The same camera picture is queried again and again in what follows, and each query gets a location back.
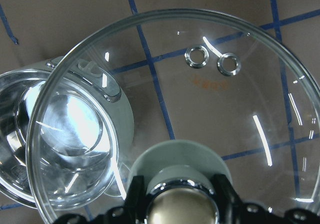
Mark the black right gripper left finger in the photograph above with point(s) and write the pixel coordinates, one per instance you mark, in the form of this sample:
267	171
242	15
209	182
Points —
127	213

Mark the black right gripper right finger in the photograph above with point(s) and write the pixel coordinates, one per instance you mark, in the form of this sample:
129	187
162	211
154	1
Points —
233	210

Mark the glass pot lid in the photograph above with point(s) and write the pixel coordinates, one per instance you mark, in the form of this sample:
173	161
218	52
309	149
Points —
210	94

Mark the pale green cooking pot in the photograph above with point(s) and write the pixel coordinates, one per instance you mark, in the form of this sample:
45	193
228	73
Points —
87	124

